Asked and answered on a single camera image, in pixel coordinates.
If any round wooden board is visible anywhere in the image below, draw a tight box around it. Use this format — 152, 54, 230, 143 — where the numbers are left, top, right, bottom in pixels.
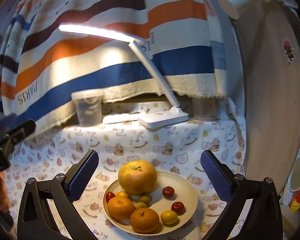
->
230, 0, 300, 195

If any striped cloth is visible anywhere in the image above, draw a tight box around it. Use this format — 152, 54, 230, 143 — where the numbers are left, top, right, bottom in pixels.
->
0, 0, 228, 137

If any cartoon sticker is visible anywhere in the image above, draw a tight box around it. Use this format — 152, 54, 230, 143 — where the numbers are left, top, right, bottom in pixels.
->
282, 37, 296, 62

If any printed tablecloth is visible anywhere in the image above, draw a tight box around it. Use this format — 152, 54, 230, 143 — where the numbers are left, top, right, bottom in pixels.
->
2, 97, 248, 240

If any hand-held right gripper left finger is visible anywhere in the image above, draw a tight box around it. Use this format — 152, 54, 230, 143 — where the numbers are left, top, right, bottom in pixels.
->
17, 149, 100, 240

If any person's left hand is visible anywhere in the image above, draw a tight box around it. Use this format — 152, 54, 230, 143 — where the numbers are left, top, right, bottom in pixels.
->
0, 172, 11, 213

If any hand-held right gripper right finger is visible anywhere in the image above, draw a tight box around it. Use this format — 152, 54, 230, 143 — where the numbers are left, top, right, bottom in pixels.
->
200, 149, 283, 240

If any cream round plate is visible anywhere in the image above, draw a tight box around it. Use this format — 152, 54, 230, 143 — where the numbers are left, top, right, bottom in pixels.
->
103, 169, 198, 235

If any white desk lamp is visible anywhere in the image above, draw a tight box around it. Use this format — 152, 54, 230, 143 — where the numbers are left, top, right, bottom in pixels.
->
59, 23, 190, 128

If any yellow apple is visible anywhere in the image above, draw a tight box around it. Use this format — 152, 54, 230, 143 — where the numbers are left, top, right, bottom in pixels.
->
118, 160, 158, 196

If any orange tangerine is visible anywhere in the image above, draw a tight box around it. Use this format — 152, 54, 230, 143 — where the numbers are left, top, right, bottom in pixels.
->
107, 196, 135, 220
129, 207, 160, 233

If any clear plastic container with lid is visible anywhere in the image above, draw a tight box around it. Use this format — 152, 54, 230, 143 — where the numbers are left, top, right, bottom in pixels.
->
71, 91, 103, 127

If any white clip lamp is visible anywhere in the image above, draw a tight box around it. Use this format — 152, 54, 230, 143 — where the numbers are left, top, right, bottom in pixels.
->
218, 0, 292, 19

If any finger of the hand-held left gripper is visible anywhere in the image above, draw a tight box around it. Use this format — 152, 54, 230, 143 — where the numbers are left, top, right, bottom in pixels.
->
5, 118, 37, 145
0, 113, 18, 132

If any yellow toy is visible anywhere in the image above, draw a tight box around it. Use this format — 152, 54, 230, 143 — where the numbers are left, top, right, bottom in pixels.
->
289, 189, 300, 212

